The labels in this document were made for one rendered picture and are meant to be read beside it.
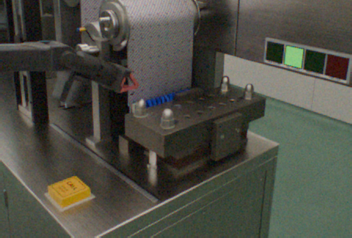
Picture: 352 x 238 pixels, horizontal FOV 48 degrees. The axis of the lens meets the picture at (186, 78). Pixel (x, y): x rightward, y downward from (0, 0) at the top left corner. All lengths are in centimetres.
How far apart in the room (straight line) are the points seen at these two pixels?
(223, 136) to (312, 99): 284
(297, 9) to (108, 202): 66
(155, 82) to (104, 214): 41
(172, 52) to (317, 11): 41
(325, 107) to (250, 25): 272
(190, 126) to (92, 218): 31
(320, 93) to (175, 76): 273
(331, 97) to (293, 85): 39
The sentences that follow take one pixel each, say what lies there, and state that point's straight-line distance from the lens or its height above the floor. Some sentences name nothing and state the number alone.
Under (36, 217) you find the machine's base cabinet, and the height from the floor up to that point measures 78.
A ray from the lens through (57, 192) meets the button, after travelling 94.
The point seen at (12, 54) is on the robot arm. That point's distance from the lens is 87.
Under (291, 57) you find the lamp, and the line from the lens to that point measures 108.
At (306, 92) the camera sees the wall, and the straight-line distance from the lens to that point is 387.
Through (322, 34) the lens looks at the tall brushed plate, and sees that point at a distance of 103.
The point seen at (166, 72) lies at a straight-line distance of 115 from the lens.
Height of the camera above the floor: 144
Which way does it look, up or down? 18 degrees down
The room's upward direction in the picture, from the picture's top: 2 degrees clockwise
